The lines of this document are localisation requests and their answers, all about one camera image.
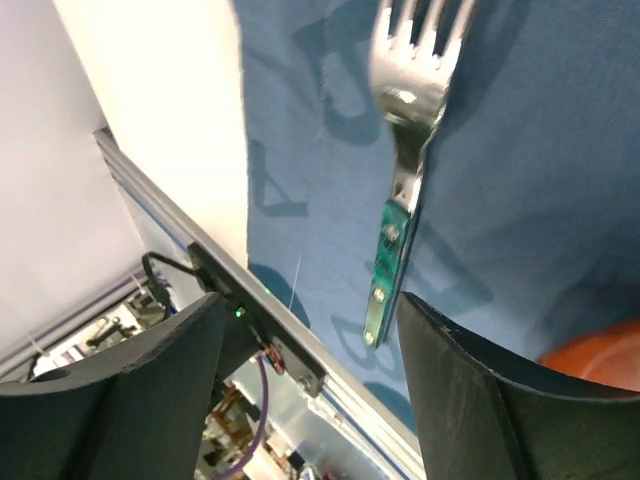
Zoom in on green-handled fork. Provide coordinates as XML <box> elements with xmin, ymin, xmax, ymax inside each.
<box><xmin>363</xmin><ymin>0</ymin><xmax>477</xmax><ymax>348</ymax></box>

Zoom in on red plastic plate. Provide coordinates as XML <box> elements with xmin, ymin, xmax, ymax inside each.
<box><xmin>538</xmin><ymin>318</ymin><xmax>639</xmax><ymax>392</ymax></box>

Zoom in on blue letter-print cloth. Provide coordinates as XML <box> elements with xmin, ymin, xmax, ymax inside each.
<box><xmin>236</xmin><ymin>1</ymin><xmax>639</xmax><ymax>425</ymax></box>

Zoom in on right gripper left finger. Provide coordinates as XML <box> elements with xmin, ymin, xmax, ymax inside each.
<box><xmin>1</xmin><ymin>294</ymin><xmax>225</xmax><ymax>479</ymax></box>

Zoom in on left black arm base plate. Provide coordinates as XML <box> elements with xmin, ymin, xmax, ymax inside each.
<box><xmin>187</xmin><ymin>242</ymin><xmax>327</xmax><ymax>397</ymax></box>

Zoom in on aluminium mounting rail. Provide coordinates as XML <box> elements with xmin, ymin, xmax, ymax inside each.
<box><xmin>94</xmin><ymin>129</ymin><xmax>426</xmax><ymax>479</ymax></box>

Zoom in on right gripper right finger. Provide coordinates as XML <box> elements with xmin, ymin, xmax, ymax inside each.
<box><xmin>397</xmin><ymin>292</ymin><xmax>639</xmax><ymax>479</ymax></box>

